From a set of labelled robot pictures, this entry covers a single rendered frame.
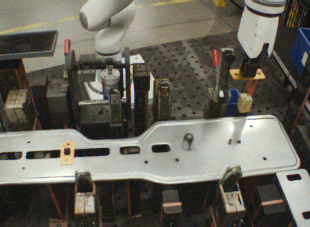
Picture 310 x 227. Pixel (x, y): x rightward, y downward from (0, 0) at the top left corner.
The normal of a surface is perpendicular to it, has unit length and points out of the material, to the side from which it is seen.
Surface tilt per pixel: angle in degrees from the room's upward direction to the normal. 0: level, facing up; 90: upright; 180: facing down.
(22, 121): 90
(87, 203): 0
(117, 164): 0
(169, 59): 0
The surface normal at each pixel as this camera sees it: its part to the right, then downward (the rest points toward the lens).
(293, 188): 0.03, -0.72
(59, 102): 0.11, 0.69
